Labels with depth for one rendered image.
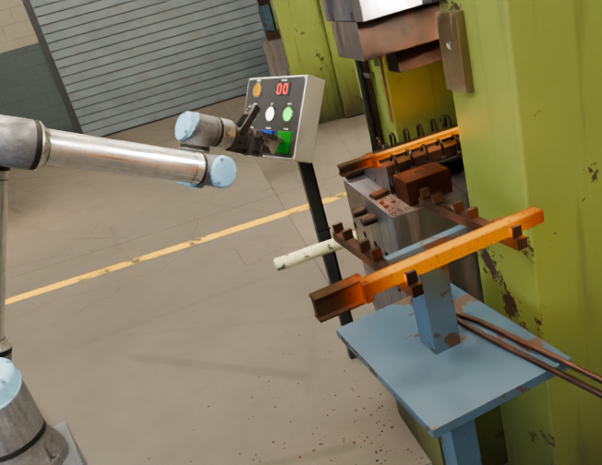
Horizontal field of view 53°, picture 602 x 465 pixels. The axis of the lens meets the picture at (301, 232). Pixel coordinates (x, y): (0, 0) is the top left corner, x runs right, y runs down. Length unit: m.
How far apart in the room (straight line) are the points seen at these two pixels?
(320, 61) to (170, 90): 3.61
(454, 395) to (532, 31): 0.68
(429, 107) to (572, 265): 0.72
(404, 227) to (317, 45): 4.99
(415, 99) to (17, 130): 1.11
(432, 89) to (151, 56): 7.73
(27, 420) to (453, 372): 0.96
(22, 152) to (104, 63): 8.01
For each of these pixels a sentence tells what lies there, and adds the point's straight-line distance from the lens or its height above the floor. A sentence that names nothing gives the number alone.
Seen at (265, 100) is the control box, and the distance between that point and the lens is 2.18.
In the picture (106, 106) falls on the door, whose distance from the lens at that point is 9.54.
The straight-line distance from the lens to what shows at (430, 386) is 1.18.
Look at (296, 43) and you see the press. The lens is 6.38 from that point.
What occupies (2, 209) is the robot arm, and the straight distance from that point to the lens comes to 1.63.
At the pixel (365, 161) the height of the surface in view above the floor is 1.00.
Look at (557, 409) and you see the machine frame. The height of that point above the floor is 0.41.
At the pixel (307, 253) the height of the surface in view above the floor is 0.63.
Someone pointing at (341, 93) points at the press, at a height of 0.27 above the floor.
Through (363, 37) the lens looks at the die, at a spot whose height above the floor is 1.33.
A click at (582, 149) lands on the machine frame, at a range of 1.37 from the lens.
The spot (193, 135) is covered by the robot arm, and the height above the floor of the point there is 1.15.
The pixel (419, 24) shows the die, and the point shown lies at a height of 1.32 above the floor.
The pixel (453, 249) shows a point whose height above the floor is 1.03.
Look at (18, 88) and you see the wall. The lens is 9.73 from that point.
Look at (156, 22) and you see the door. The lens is 9.42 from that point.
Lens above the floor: 1.51
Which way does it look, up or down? 23 degrees down
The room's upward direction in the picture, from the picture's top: 15 degrees counter-clockwise
